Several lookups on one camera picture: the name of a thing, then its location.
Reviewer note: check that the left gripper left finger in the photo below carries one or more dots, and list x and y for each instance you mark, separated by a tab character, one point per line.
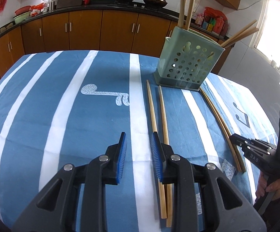
116	160

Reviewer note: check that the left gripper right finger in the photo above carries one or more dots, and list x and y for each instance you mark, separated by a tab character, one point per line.
161	154

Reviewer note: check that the lower wooden kitchen cabinets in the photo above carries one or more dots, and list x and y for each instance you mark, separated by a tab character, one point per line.
108	30

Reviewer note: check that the person's right hand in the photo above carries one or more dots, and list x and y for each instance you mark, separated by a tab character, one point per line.
263	187

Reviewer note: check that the blue white striped tablecloth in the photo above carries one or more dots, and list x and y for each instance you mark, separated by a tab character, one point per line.
69	106

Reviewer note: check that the green perforated utensil holder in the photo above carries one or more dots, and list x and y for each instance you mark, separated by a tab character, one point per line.
186	59

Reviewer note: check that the leaning chopstick in holder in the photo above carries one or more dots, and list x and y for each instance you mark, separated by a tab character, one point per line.
238	33

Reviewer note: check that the black lidded wok right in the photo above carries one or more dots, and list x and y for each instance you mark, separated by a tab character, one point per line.
156	4

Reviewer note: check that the green basin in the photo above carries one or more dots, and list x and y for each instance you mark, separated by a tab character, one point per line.
18	19

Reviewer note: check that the red basin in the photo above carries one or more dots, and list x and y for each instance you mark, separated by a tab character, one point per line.
22	10

